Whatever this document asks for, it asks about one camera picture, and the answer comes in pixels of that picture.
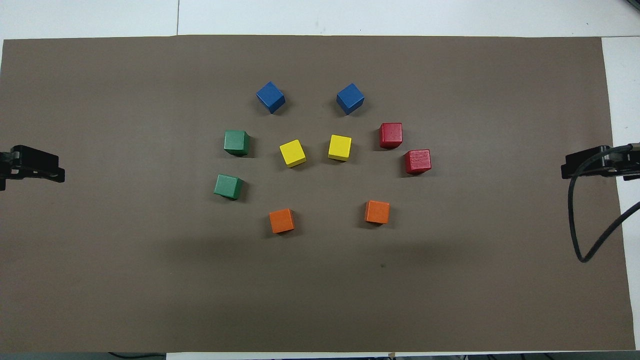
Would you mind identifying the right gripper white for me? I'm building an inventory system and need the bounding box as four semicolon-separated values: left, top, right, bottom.
561;145;640;181

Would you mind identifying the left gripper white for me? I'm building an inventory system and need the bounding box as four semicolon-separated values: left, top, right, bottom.
0;145;66;192

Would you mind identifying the red wooden cube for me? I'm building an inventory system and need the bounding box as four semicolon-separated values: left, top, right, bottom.
404;149;432;175
378;122;403;150

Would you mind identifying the green wooden cube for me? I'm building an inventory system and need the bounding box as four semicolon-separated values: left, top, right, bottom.
213;173;244;201
223;130;250;157

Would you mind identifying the orange wooden cube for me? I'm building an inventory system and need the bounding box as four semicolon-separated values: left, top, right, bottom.
364;200;391;225
269;208;295;234

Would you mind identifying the blue wooden cube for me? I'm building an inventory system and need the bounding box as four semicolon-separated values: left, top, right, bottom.
256;81;286;115
336;83;365;116

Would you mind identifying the yellow wooden cube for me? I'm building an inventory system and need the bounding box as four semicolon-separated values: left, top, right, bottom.
279;139;307;168
328;134;352;162

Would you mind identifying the brown paper table mat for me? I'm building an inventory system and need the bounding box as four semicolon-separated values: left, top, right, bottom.
0;35;637;353

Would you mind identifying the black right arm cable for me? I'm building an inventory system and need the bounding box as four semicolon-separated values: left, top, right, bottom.
567;144;640;264

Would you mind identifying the black cable under table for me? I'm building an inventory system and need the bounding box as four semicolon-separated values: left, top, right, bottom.
107;351;167;359

